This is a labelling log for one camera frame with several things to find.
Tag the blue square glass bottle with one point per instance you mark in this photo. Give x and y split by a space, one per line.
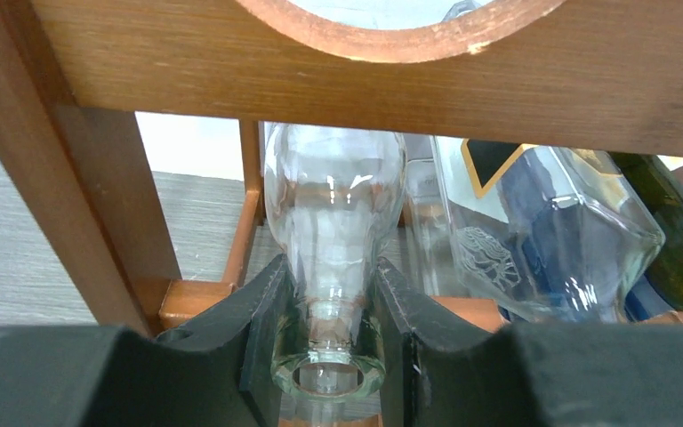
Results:
644 305

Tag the clear whisky bottle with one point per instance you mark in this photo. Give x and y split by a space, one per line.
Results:
549 233

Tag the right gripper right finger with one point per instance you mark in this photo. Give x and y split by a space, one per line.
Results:
443 371

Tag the green wine bottle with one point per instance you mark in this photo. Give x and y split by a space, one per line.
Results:
662 194

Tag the tall clear glass bottle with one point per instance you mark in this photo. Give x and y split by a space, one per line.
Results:
333 196

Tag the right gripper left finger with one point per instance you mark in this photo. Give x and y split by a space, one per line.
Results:
212 370

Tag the wooden wine rack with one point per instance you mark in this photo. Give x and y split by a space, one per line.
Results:
597 74

